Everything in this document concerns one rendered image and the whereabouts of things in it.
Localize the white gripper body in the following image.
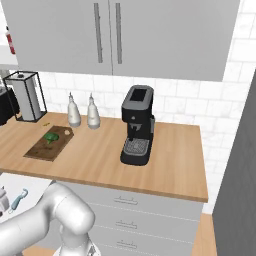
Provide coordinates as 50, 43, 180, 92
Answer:
0, 187, 10, 218

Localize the brown wooden cutting board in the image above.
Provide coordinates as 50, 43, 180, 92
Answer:
23, 125, 75, 163

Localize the green broccoli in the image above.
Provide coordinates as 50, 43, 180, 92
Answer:
44, 132, 60, 145

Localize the teal peeler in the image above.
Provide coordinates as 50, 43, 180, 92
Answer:
7, 188, 30, 215

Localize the black appliance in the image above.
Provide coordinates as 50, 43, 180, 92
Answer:
0, 85, 20, 127

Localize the white bottle with spout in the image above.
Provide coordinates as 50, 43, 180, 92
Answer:
86, 93, 102, 130
67, 92, 83, 128

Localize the red fire extinguisher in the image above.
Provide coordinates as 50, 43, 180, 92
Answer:
5, 26, 17, 56

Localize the grey drawer front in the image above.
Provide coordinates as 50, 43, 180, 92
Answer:
53, 180, 205, 222
87, 202, 202, 245
89, 225, 199, 256

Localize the black coffee machine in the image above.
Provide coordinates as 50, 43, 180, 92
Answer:
119, 84, 156, 167

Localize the grey upper cupboard door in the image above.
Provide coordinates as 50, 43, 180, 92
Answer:
1, 0, 114, 76
108, 0, 241, 83

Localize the dark grey fridge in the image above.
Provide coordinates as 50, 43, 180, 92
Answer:
212, 69, 256, 256

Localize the grey drawer handle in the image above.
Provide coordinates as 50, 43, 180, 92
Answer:
113, 196, 140, 206
116, 239, 138, 250
115, 219, 139, 230

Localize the grey cupboard door handle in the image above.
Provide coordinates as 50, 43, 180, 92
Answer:
93, 2, 104, 64
114, 2, 124, 65

